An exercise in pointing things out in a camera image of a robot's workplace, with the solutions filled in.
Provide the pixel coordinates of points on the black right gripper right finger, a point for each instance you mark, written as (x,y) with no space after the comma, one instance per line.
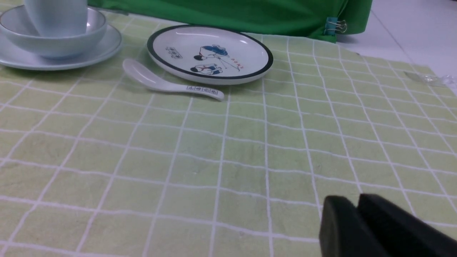
(400,233)

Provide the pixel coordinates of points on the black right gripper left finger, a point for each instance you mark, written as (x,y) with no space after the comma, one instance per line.
(344,233)

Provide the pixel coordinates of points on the light blue cup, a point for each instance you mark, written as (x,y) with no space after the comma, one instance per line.
(58,18)

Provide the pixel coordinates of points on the light blue bowl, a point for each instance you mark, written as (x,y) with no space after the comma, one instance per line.
(18,30)

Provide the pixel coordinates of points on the clear plastic wrapper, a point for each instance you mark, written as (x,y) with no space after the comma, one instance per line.
(448,81)

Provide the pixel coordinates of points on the binder clip on backdrop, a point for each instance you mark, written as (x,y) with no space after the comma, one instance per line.
(334,26)

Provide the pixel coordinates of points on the green backdrop cloth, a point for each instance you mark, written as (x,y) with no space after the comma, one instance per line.
(305,18)

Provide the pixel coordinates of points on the white plate with cartoon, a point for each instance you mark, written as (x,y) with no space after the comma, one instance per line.
(209,55)

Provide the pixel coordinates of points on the white spoon with print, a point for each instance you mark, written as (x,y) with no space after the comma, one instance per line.
(138,72)

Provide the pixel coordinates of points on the light green checkered tablecloth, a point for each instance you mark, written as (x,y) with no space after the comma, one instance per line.
(94,165)

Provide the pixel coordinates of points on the light blue plate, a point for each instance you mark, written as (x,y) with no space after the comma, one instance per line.
(13,57)

